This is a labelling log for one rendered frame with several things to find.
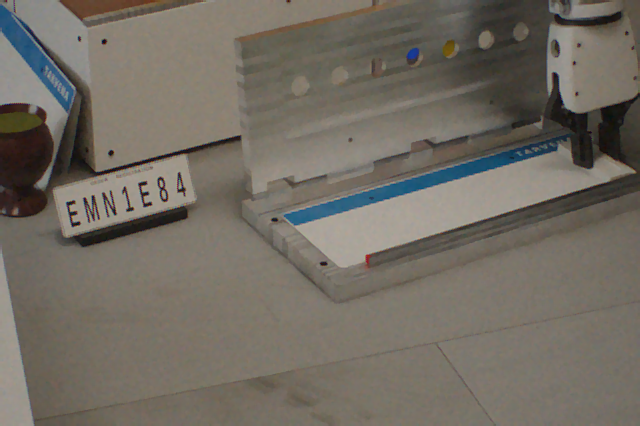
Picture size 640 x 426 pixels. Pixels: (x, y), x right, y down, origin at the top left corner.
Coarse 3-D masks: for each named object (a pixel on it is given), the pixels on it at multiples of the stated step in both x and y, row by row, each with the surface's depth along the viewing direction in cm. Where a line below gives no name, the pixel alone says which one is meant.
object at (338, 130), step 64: (448, 0) 198; (512, 0) 204; (256, 64) 188; (320, 64) 194; (384, 64) 198; (448, 64) 202; (512, 64) 207; (256, 128) 191; (320, 128) 196; (384, 128) 199; (448, 128) 204; (256, 192) 194
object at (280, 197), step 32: (512, 128) 209; (544, 128) 212; (384, 160) 202; (416, 160) 204; (448, 160) 204; (288, 192) 196; (320, 192) 198; (352, 192) 198; (608, 192) 198; (256, 224) 195; (288, 224) 192; (512, 224) 192; (544, 224) 193; (576, 224) 195; (288, 256) 190; (320, 256) 186; (416, 256) 186; (448, 256) 187; (480, 256) 190; (352, 288) 182
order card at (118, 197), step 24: (144, 168) 195; (168, 168) 196; (72, 192) 191; (96, 192) 193; (120, 192) 194; (144, 192) 195; (168, 192) 196; (192, 192) 198; (72, 216) 191; (96, 216) 193; (120, 216) 194
